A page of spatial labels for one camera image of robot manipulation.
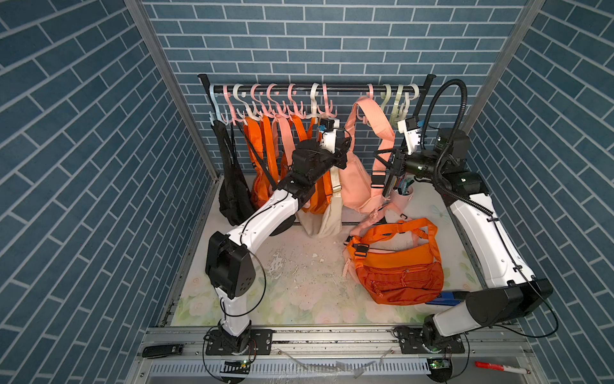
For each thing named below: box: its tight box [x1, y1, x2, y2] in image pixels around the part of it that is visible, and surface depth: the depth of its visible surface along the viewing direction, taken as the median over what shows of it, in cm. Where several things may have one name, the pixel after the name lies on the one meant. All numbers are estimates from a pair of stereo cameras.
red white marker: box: [474, 361, 531, 375], surface depth 71 cm
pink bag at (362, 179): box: [340, 96, 395, 213], surface depth 72 cm
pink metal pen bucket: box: [390, 185, 415, 212], surface depth 104 cm
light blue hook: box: [208, 84, 229, 127], surface depth 70 cm
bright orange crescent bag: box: [346, 217, 443, 274], surface depth 90 cm
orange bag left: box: [243, 114, 280, 209], surface depth 76 cm
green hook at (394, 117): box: [390, 84, 408, 124], surface depth 71 cm
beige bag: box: [296, 165, 343, 238], surface depth 88 cm
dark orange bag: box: [355, 261, 444, 306], surface depth 82 cm
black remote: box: [141, 344, 184, 359], surface depth 72 cm
